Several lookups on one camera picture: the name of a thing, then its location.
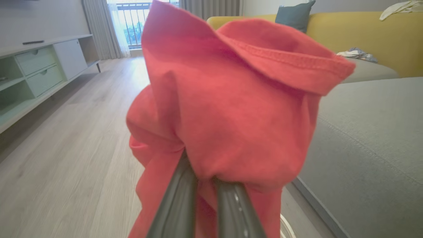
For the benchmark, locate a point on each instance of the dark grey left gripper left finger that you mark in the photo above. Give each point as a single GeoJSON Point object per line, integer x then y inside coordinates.
{"type": "Point", "coordinates": [175, 205]}

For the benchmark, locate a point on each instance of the teal throw pillow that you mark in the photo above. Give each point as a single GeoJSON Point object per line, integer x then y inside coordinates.
{"type": "Point", "coordinates": [294, 16]}

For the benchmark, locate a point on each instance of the grey window curtain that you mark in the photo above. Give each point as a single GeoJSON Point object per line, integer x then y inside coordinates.
{"type": "Point", "coordinates": [211, 7]}
{"type": "Point", "coordinates": [99, 29]}

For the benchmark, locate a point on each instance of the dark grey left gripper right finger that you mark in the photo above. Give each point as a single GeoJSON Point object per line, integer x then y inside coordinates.
{"type": "Point", "coordinates": [236, 215]}

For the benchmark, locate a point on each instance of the dark metal balcony railing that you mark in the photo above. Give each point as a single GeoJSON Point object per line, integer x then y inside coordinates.
{"type": "Point", "coordinates": [134, 23]}

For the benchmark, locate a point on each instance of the white and green TV cabinet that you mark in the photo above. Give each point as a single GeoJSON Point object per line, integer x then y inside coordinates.
{"type": "Point", "coordinates": [39, 71]}

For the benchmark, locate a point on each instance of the sheer white curtain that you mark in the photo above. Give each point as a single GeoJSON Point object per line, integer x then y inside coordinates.
{"type": "Point", "coordinates": [119, 36]}

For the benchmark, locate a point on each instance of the red cotton garment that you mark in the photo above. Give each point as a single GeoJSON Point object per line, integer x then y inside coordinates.
{"type": "Point", "coordinates": [231, 115]}

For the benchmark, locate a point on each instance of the cream white garment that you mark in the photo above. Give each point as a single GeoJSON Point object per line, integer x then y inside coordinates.
{"type": "Point", "coordinates": [400, 8]}

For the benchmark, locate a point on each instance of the white and blue striped garment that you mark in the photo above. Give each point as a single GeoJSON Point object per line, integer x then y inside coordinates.
{"type": "Point", "coordinates": [357, 54]}

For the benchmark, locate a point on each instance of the black remote control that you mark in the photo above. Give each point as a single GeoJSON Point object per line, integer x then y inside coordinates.
{"type": "Point", "coordinates": [33, 42]}

